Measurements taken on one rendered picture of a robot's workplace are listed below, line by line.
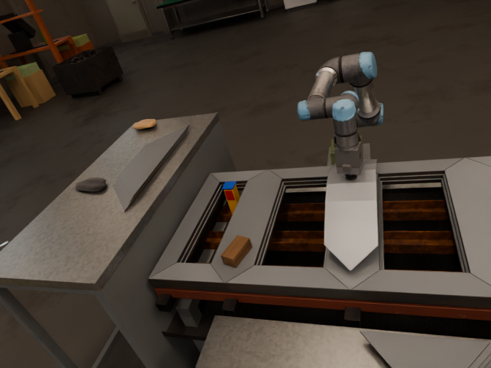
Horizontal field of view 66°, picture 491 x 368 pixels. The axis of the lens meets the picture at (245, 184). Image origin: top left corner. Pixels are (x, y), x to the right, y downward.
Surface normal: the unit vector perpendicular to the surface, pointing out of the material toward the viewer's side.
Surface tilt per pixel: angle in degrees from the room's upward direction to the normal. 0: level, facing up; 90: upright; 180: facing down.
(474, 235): 0
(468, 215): 0
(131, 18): 90
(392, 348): 0
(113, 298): 90
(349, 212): 26
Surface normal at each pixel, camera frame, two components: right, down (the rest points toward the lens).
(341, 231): -0.34, -0.42
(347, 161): -0.44, 0.59
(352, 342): -0.25, -0.81
